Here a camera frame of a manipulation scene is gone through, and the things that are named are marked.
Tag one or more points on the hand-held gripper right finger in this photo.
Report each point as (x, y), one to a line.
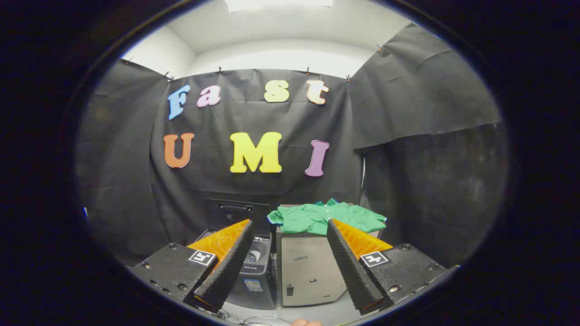
(349, 267)

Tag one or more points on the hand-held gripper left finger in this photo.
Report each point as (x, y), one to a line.
(229, 267)

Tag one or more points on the dark grey washing machine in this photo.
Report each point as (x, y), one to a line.
(258, 280)

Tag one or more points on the green polo shirt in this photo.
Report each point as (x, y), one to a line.
(312, 217)

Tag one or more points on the white ceiling light panel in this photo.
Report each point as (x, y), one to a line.
(276, 3)

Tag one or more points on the grey metal cabinet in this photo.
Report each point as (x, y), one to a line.
(308, 267)

